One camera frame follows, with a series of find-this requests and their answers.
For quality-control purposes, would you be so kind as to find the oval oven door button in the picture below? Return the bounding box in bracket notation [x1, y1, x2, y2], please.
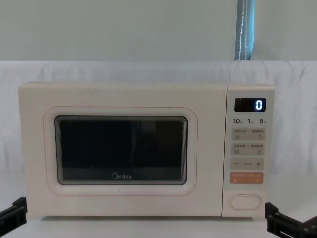
[228, 194, 263, 211]

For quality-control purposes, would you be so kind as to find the oven control panel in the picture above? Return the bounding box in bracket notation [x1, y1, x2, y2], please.
[222, 85, 276, 219]

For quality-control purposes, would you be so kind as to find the cream microwave oven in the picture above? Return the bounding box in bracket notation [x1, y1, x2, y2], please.
[17, 82, 276, 220]

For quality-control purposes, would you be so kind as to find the grey striped post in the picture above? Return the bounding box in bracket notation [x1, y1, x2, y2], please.
[234, 0, 256, 61]

